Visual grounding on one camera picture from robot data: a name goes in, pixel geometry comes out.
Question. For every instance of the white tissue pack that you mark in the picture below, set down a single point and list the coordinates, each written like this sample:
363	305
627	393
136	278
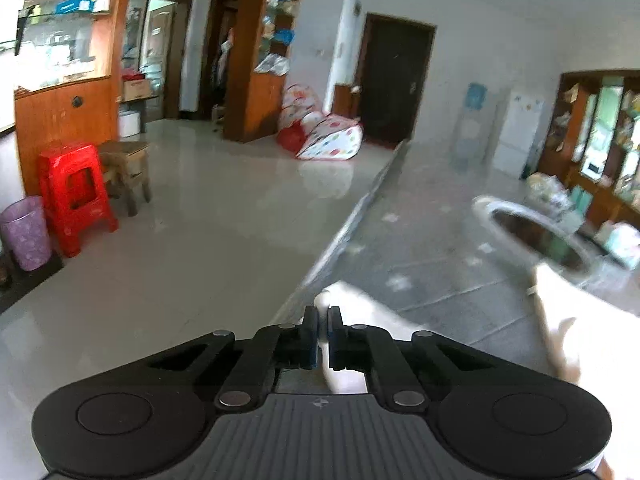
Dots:
622	245

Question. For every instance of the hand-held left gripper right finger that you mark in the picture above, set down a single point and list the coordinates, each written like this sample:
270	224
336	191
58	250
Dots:
334	342

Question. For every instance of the red plastic stool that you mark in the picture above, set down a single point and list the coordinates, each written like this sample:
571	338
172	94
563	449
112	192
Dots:
60	160

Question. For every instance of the water dispenser with blue bottle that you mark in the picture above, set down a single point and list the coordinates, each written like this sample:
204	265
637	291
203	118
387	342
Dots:
470	125

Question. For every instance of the round black induction cooktop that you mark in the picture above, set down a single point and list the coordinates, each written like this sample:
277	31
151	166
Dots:
537	235

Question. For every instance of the purple waste bin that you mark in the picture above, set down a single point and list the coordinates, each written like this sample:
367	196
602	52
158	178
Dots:
27	230

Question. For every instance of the polka dot play tent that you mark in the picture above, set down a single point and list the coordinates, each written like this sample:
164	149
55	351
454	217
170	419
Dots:
325	135

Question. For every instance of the crumpled patterned cloth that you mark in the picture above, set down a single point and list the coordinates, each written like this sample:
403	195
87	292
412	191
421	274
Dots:
547	190

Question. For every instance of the wooden wall cabinet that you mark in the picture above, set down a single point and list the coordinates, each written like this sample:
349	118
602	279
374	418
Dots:
55	120

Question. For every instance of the dark wooden door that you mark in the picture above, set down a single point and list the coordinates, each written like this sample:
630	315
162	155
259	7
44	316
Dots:
395	80

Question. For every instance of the white refrigerator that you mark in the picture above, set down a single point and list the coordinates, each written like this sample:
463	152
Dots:
517	132

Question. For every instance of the cream fleece garment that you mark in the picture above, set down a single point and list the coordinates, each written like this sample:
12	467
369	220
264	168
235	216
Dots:
585	320

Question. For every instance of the small wooden stool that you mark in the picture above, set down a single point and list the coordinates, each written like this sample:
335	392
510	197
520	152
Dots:
127	160

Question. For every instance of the wooden display cabinet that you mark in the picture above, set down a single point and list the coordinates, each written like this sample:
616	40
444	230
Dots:
565	145

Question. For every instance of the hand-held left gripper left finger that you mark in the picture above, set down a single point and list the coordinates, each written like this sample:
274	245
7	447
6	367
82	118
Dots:
312	342

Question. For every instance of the wooden shelf cabinet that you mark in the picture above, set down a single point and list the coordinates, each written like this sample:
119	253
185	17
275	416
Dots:
250	105

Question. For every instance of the white bucket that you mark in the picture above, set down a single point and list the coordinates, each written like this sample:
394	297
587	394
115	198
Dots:
129	123

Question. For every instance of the cardboard box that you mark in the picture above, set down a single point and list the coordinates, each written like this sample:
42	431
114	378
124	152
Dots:
136	89

